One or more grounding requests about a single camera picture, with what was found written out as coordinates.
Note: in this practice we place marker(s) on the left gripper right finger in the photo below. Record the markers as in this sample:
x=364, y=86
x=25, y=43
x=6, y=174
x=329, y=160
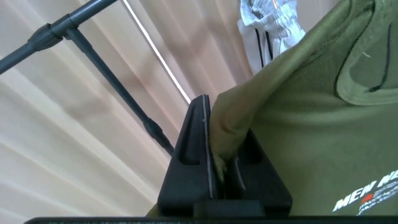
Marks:
x=264, y=186

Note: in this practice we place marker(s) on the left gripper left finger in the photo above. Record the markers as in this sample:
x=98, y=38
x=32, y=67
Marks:
x=186, y=180

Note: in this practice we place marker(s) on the green shirt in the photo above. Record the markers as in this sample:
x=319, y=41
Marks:
x=311, y=124

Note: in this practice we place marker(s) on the pink clothes hanger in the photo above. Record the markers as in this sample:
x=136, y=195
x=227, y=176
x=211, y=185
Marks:
x=275, y=3

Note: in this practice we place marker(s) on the pale grey shorts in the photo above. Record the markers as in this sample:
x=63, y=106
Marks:
x=280, y=28

